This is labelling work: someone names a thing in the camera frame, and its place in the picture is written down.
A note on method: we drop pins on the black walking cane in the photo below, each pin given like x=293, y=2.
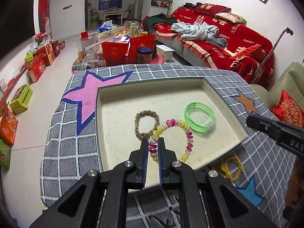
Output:
x=258, y=72

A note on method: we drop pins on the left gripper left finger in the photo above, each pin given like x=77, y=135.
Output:
x=137, y=178

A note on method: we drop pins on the grey checked star tablecloth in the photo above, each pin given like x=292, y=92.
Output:
x=71, y=146

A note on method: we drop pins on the blue tissue box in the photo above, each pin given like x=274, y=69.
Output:
x=108, y=25

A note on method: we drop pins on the orange snack box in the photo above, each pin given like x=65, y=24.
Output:
x=8, y=127

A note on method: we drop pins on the red covered sofa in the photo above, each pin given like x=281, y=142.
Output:
x=245, y=51

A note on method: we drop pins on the blue lidded jar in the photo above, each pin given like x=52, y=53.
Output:
x=144, y=55

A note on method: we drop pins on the green translucent bangle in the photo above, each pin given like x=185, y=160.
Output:
x=199, y=117

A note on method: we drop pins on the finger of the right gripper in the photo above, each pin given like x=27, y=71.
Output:
x=260, y=123

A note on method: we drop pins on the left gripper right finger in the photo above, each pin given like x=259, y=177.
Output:
x=168, y=180

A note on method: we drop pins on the light blue crumpled clothing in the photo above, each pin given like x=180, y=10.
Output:
x=200, y=32

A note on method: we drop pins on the black television screen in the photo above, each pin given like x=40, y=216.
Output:
x=17, y=26

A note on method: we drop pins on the red embroidered cushion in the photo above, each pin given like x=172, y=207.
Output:
x=289, y=111

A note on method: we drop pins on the beige green armchair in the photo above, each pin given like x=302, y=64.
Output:
x=291, y=81

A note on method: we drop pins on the white small stool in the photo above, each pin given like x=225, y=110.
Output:
x=166, y=51

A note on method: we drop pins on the green tray with beige lining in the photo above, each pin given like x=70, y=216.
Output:
x=117, y=106

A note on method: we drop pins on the red gift bag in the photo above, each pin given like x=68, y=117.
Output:
x=127, y=50

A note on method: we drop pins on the red gift box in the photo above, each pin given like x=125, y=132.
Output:
x=36, y=68

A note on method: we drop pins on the green yellow gift box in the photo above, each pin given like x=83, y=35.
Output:
x=21, y=99

